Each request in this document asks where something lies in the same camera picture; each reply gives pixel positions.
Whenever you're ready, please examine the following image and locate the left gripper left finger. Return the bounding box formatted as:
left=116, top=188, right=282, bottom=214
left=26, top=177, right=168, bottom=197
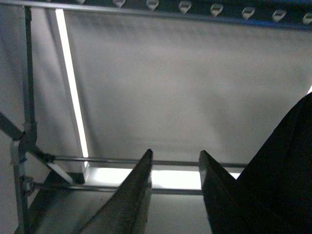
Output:
left=79, top=149, right=153, bottom=234

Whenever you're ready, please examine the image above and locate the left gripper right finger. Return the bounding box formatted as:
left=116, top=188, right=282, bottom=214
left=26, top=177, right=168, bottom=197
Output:
left=199, top=150, right=263, bottom=234

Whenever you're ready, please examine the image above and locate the black garment with Chinese print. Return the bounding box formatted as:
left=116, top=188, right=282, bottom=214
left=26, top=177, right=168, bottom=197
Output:
left=237, top=94, right=312, bottom=234

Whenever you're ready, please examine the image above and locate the lower grey rack crossbar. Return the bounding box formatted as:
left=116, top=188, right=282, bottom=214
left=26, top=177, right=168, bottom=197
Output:
left=52, top=156, right=247, bottom=168

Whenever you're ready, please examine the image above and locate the grey rack side frame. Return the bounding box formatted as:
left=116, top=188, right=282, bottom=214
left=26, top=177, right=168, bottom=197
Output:
left=0, top=6, right=85, bottom=234

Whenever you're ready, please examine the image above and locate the front grey perforated rack rail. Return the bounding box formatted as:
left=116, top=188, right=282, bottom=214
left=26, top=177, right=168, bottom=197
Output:
left=1, top=0, right=312, bottom=32

